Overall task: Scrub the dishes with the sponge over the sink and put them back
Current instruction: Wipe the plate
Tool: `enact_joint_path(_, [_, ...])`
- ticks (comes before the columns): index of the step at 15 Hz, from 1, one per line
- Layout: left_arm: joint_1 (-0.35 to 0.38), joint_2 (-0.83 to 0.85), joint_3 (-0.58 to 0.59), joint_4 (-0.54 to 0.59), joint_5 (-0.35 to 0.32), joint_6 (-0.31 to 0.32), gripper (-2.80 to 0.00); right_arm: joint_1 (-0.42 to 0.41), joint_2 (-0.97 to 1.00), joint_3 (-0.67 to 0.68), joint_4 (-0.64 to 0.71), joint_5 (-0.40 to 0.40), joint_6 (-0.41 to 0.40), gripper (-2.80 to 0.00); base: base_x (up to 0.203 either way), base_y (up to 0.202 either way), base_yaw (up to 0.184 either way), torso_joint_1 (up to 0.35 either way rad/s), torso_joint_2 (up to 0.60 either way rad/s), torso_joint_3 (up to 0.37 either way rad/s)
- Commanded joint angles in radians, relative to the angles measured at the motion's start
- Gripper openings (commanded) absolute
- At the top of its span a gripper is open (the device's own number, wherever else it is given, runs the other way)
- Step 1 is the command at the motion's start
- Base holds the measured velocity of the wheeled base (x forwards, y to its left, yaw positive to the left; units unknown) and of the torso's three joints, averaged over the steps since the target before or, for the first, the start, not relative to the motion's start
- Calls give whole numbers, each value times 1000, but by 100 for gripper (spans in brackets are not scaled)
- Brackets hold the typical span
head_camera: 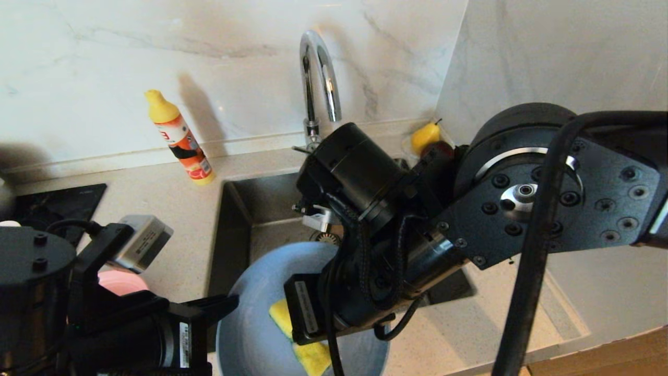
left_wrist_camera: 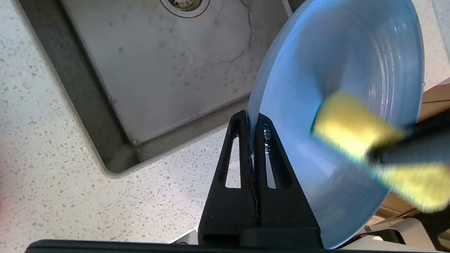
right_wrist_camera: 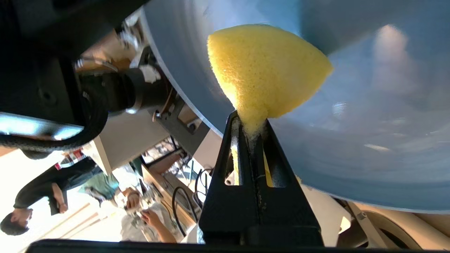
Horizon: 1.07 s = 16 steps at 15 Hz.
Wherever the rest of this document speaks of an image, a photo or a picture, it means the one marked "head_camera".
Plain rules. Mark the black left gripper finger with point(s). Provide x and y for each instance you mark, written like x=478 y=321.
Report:
x=214 y=305

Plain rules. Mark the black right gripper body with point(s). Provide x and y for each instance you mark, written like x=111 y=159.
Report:
x=365 y=292

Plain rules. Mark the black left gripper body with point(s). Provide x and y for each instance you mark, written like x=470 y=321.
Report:
x=141 y=334

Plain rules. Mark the blue grey plate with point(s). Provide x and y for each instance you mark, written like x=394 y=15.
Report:
x=250 y=324

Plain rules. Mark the pink plate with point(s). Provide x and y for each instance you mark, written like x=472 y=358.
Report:
x=120 y=282

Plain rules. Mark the yellow green sponge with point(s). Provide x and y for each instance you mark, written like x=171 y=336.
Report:
x=313 y=357

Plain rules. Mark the orange dish soap bottle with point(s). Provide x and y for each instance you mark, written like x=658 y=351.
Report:
x=182 y=141

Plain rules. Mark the chrome gooseneck faucet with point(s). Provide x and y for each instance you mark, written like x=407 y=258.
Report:
x=312 y=78

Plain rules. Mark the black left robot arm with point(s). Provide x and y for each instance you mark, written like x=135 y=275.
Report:
x=31 y=292

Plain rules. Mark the stainless steel sink basin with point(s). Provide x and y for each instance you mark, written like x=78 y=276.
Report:
x=261 y=209

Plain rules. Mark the round metal drain strainer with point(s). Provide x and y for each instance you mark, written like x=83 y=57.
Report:
x=329 y=239

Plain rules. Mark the black induction cooktop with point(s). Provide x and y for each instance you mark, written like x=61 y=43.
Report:
x=57 y=201

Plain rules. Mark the dark red apple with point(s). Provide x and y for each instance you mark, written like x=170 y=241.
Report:
x=436 y=149

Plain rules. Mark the yellow pear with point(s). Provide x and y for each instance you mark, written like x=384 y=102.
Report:
x=424 y=136

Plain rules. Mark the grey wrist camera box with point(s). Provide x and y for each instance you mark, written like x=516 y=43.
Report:
x=318 y=219
x=143 y=243

